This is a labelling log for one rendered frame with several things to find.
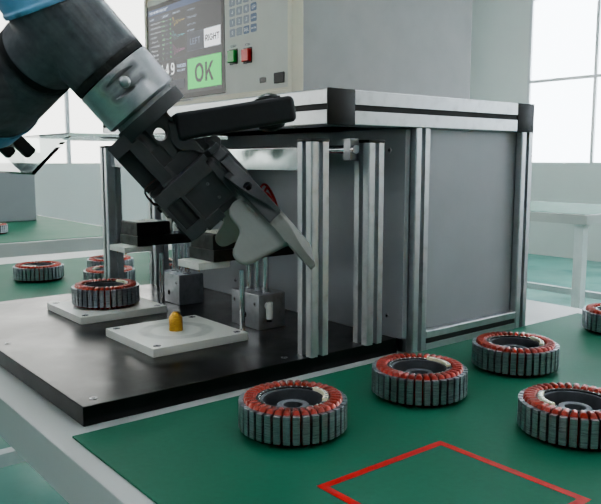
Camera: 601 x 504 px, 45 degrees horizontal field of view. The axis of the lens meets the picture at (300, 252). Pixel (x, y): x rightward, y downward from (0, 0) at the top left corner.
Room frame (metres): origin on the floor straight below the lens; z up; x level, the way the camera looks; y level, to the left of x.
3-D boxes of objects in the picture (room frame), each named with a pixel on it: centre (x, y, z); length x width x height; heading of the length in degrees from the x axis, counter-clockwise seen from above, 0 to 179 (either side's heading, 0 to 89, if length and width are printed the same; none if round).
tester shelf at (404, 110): (1.31, 0.00, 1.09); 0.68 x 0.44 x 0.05; 39
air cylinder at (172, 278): (1.30, 0.22, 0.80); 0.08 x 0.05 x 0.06; 39
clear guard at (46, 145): (1.21, 0.32, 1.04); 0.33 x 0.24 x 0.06; 129
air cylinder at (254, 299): (1.11, 0.07, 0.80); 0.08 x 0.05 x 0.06; 39
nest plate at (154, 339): (1.02, 0.18, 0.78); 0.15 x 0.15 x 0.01; 39
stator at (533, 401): (0.71, -0.28, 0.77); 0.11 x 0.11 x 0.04
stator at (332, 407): (0.71, 0.01, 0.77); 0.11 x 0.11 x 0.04
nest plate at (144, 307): (1.21, 0.33, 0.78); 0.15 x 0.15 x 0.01; 39
